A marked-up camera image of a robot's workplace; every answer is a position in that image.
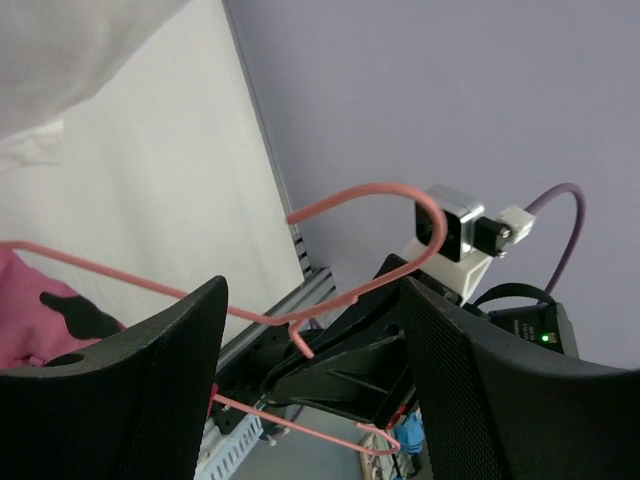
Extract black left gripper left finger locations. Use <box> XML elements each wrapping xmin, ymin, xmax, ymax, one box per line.
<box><xmin>1</xmin><ymin>276</ymin><xmax>228</xmax><ymax>479</ymax></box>

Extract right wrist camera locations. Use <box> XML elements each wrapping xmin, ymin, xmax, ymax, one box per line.
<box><xmin>419</xmin><ymin>185</ymin><xmax>536</xmax><ymax>305</ymax></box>

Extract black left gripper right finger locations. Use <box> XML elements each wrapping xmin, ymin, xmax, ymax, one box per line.
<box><xmin>399</xmin><ymin>278</ymin><xmax>639</xmax><ymax>479</ymax></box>

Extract slotted cable duct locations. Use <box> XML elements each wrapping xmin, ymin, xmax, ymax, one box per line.
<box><xmin>194</xmin><ymin>415</ymin><xmax>263</xmax><ymax>480</ymax></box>

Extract white t-shirt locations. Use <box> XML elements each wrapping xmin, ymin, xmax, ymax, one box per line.
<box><xmin>1</xmin><ymin>0</ymin><xmax>186</xmax><ymax>170</ymax></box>

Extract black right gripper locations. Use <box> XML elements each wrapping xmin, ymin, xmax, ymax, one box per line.
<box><xmin>439</xmin><ymin>282</ymin><xmax>579</xmax><ymax>358</ymax></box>

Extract pink camouflage trousers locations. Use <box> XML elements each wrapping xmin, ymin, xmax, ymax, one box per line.
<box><xmin>0</xmin><ymin>248</ymin><xmax>124</xmax><ymax>369</ymax></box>

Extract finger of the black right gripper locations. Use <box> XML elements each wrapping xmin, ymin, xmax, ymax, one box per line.
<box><xmin>298</xmin><ymin>271</ymin><xmax>425</xmax><ymax>360</ymax></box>
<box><xmin>262</xmin><ymin>329</ymin><xmax>417</xmax><ymax>428</ymax></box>

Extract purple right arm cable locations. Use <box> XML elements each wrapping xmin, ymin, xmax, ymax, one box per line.
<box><xmin>524</xmin><ymin>182</ymin><xmax>587</xmax><ymax>296</ymax></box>

